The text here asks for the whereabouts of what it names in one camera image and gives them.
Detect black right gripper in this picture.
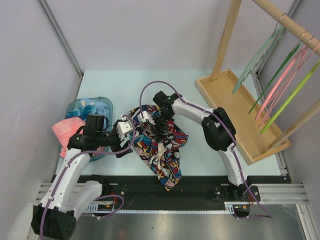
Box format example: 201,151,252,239
148,110,174,142

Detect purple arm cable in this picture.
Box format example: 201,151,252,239
138,81,274,220
39,114,137,238

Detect white cable duct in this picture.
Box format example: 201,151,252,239
82,201,237,215

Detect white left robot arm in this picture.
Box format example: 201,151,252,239
31,114,135,240

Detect lime green hanger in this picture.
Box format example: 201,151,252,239
260,60,320,134

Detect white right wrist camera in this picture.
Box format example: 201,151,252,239
138,111,156,125

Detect wooden hanger rack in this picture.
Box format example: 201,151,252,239
195,0,320,165

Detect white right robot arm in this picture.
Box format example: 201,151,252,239
151,91,249,201

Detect light blue garment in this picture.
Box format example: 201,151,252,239
64,98,112,121

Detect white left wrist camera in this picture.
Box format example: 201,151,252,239
116,115,134,140

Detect dark green hanger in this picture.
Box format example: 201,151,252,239
248,43,301,114

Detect pink hanger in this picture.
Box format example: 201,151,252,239
255,45,308,127
255,48,312,133

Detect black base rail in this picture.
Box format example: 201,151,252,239
79,174,262,211

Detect comic print shorts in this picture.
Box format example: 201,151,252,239
128,107,189,192

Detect pale green hanger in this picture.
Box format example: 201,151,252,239
232,13,286,94

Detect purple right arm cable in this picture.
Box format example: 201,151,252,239
138,81,274,220

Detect pink shark shorts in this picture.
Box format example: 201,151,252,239
51,117,106,159

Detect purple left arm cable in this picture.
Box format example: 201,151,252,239
39,114,137,238

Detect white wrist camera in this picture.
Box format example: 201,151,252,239
138,111,156,125
116,115,134,140

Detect teal plastic basket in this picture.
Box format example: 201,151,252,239
52,97,113,159

